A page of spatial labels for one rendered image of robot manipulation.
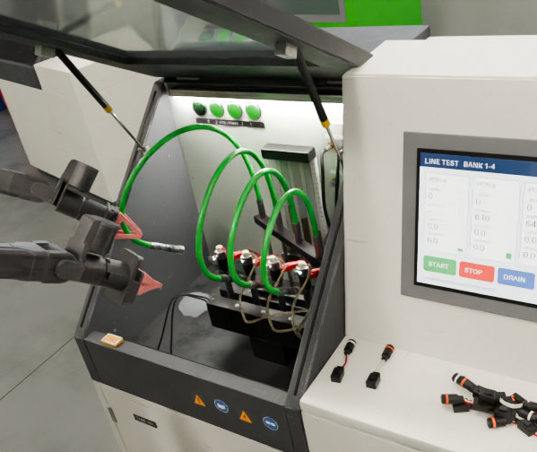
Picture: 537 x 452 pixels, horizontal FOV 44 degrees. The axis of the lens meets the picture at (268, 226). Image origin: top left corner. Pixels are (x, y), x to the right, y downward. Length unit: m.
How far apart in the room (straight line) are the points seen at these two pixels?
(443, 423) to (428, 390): 0.09
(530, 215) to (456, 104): 0.24
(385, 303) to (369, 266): 0.09
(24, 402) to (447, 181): 2.43
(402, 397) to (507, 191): 0.46
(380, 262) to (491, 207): 0.27
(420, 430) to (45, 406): 2.18
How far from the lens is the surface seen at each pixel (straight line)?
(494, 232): 1.32
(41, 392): 3.31
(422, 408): 1.38
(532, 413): 1.34
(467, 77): 1.29
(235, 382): 1.54
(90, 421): 3.04
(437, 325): 1.44
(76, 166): 1.59
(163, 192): 1.95
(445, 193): 1.33
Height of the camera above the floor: 1.98
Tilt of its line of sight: 30 degrees down
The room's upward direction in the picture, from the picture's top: 12 degrees counter-clockwise
